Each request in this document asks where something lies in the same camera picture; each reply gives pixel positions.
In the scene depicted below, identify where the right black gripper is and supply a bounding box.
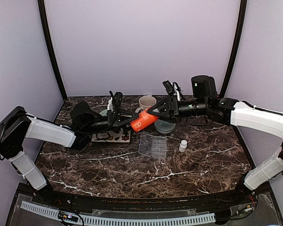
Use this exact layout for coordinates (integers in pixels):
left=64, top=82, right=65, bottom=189
left=149, top=95, right=209, bottom=123

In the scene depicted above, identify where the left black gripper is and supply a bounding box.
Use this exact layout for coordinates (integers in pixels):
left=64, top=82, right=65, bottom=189
left=83, top=107, right=142, bottom=134

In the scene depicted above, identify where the orange bottle grey cap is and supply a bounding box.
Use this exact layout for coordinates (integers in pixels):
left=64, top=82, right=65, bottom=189
left=130, top=108, right=158, bottom=132

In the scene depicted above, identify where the clear plastic pill organizer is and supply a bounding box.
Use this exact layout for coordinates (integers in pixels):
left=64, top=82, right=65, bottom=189
left=138, top=132, right=167, bottom=159

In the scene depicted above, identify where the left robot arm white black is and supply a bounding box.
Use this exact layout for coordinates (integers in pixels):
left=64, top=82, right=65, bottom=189
left=0, top=102, right=138, bottom=205

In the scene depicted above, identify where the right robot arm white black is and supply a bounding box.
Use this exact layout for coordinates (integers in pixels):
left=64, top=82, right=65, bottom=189
left=147, top=75, right=283, bottom=204

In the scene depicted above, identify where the cream ceramic mug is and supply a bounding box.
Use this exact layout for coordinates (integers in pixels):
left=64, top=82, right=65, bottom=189
left=135, top=95, right=157, bottom=113

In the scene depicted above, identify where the celadon bowl on table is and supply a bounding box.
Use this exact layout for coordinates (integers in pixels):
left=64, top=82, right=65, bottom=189
left=154, top=120, right=176, bottom=134

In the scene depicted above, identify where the celadon bowl on tray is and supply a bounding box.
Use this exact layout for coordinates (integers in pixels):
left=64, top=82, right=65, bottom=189
left=100, top=109, right=108, bottom=117

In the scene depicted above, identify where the square floral ceramic tray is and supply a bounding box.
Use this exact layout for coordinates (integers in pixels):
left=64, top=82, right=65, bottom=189
left=92, top=131, right=131, bottom=143

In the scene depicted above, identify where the small white pill bottle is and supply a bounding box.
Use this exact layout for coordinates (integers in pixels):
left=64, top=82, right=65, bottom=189
left=178, top=140, right=188, bottom=152

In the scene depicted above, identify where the small circuit board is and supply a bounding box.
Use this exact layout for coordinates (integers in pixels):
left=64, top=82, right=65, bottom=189
left=58, top=211, right=79, bottom=222

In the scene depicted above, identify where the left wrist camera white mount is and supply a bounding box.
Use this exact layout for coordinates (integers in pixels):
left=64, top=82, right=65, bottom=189
left=107, top=90, right=123, bottom=112

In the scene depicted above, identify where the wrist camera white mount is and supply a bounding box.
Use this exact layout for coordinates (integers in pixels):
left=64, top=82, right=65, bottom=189
left=107, top=90, right=123, bottom=112
left=162, top=81, right=185, bottom=101

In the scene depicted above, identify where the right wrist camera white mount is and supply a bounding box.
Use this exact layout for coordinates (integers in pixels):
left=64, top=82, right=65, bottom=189
left=162, top=81, right=185, bottom=101

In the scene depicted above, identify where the black front table rail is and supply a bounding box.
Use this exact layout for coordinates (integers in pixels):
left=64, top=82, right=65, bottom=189
left=46, top=191, right=237, bottom=211

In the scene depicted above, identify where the white slotted cable duct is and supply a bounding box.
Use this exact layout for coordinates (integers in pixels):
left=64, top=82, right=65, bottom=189
left=20, top=201, right=216, bottom=226

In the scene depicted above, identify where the right black frame post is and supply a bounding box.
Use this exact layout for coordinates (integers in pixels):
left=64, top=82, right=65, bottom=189
left=219, top=0, right=247, bottom=98

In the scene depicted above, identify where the black frame post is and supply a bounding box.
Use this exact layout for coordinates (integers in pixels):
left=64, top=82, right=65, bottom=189
left=219, top=0, right=247, bottom=98
left=37, top=0, right=68, bottom=102

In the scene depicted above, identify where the left black frame post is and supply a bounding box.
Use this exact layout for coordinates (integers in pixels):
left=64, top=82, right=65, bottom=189
left=37, top=0, right=68, bottom=102

